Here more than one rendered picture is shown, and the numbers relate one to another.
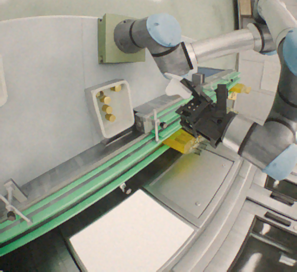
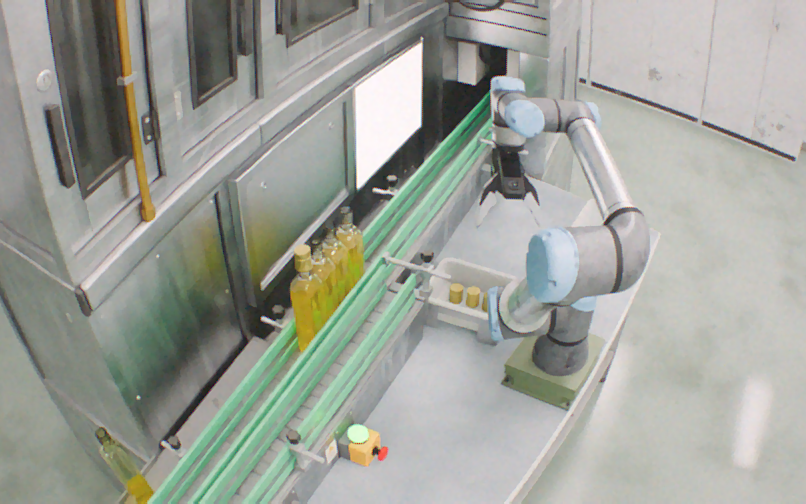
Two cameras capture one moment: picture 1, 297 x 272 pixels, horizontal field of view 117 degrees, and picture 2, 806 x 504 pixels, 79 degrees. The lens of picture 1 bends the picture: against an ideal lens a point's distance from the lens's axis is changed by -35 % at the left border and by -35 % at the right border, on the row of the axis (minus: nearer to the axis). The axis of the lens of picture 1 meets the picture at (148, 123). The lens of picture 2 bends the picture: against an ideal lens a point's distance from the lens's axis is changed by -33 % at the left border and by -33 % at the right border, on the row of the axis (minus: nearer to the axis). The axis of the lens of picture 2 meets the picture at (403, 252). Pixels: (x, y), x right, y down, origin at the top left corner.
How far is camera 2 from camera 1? 1.69 m
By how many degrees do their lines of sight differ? 80
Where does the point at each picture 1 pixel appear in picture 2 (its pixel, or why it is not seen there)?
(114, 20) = (592, 344)
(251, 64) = not seen: outside the picture
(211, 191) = (310, 136)
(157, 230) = (373, 110)
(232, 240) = (326, 41)
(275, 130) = not seen: hidden behind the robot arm
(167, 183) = (333, 187)
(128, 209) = (376, 155)
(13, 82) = not seen: hidden behind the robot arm
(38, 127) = (519, 246)
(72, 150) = (455, 249)
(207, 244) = (356, 60)
